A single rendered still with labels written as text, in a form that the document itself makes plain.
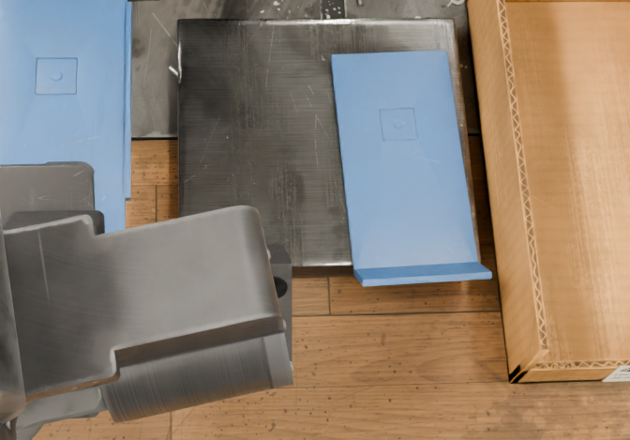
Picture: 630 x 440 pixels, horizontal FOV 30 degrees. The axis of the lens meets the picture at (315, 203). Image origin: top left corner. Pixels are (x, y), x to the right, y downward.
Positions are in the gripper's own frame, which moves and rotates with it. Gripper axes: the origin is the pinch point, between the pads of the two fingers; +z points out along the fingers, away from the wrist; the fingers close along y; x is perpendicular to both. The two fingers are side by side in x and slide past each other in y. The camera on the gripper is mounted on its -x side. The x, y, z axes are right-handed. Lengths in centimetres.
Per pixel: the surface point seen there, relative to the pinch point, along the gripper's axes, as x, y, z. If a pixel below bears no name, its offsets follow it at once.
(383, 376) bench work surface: -17.5, -9.1, 7.3
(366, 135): -17.2, 3.8, 12.4
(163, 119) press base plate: -5.5, 4.6, 15.9
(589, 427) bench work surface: -28.8, -11.8, 5.5
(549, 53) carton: -29.5, 8.4, 17.3
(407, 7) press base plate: -20.9, 11.2, 19.8
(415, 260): -19.5, -2.8, 8.4
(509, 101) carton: -24.6, 6.0, 8.3
